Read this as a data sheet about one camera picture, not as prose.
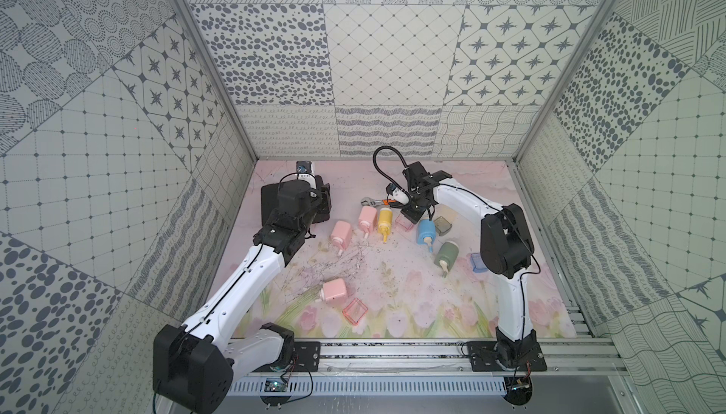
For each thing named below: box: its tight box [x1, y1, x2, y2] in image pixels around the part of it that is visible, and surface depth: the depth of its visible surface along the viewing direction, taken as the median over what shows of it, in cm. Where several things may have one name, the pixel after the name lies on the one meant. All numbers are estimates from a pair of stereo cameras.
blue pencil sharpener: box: [416, 218, 437, 254], surface depth 94 cm
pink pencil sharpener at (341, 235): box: [330, 220, 353, 257], surface depth 94 cm
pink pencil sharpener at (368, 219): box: [358, 206, 379, 239], surface depth 97 cm
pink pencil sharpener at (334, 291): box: [320, 277, 348, 305], surface depth 80 cm
